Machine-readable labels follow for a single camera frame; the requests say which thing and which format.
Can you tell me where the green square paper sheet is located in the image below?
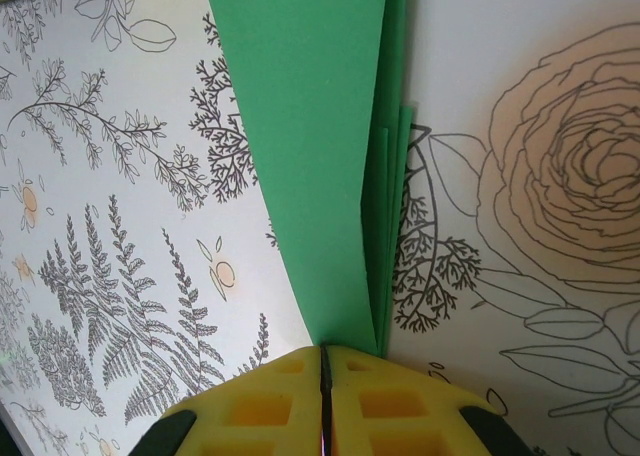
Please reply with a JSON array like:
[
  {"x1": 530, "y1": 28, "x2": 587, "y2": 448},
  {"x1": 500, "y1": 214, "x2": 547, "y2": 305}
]
[{"x1": 202, "y1": 0, "x2": 416, "y2": 355}]

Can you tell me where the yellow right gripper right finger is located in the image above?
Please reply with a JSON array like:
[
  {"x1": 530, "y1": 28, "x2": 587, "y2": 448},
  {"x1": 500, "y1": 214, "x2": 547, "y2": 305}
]
[{"x1": 324, "y1": 344, "x2": 511, "y2": 456}]

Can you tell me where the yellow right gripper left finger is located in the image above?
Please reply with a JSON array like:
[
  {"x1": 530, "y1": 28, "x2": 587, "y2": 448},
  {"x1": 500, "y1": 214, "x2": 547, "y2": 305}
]
[{"x1": 130, "y1": 344, "x2": 326, "y2": 456}]

